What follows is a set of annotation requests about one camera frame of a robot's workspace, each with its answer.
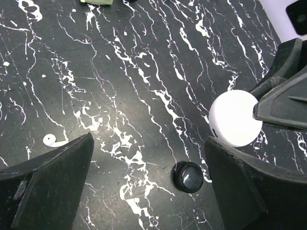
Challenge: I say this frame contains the green white cardboard box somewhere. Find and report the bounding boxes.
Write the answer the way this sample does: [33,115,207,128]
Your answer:
[80,0,113,5]

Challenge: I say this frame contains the black round earbud case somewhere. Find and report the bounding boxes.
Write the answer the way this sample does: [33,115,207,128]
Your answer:
[173,161,204,194]

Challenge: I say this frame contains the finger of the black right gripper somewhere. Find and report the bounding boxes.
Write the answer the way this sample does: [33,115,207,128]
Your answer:
[249,38,307,99]
[253,71,307,131]

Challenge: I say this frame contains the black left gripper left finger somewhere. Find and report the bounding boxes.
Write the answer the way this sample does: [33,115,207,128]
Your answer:
[0,133,94,230]

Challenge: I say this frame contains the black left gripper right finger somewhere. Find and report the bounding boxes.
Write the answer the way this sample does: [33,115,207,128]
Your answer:
[204,137,307,230]

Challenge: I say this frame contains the white earbud charging case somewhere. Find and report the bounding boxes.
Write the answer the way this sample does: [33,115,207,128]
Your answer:
[209,90,262,147]

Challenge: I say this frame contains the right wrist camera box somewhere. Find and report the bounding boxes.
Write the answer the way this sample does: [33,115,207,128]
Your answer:
[286,0,307,35]

